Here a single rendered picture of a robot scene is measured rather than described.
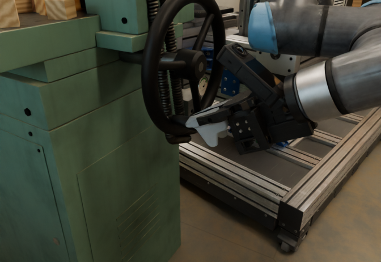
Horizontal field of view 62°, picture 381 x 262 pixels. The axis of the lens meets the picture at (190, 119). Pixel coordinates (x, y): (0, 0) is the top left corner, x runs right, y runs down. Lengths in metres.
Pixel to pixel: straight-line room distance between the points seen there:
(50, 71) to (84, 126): 0.15
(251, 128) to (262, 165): 0.95
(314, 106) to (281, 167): 1.01
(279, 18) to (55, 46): 0.38
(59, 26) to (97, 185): 0.37
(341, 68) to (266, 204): 0.91
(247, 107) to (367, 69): 0.16
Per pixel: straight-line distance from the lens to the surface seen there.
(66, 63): 0.64
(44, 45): 0.61
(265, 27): 0.50
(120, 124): 0.78
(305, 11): 0.50
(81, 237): 0.83
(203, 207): 1.49
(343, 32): 0.49
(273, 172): 1.39
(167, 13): 0.54
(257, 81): 0.46
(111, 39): 0.65
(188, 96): 0.99
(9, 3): 0.60
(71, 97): 0.66
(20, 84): 0.66
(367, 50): 0.42
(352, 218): 1.60
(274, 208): 1.25
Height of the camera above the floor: 0.99
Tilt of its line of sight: 26 degrees down
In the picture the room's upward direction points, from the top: straight up
